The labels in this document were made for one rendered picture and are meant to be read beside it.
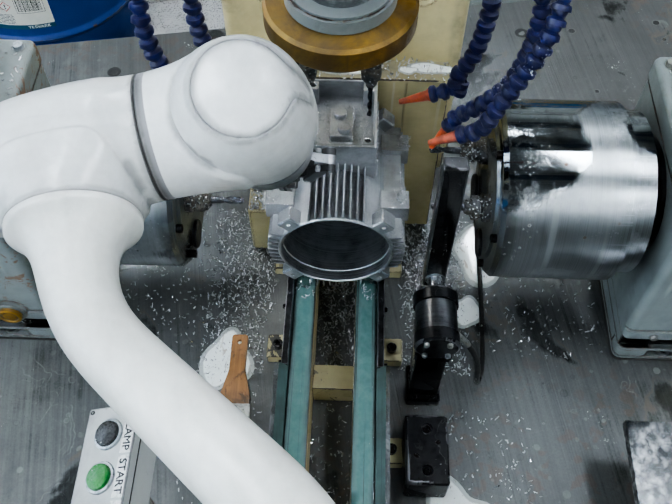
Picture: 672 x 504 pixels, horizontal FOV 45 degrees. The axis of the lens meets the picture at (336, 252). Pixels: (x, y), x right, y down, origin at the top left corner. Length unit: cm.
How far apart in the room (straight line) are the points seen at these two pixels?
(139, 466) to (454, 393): 52
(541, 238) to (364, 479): 38
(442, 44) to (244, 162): 72
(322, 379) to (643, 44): 99
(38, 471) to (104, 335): 73
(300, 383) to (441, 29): 55
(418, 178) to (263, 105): 77
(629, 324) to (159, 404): 87
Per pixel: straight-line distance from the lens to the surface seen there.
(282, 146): 58
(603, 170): 108
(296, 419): 111
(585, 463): 127
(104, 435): 97
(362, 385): 113
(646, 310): 124
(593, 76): 171
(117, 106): 63
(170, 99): 60
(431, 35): 125
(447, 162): 92
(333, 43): 91
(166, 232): 108
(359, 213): 106
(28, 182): 62
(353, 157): 108
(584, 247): 110
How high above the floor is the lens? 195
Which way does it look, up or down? 57 degrees down
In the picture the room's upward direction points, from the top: straight up
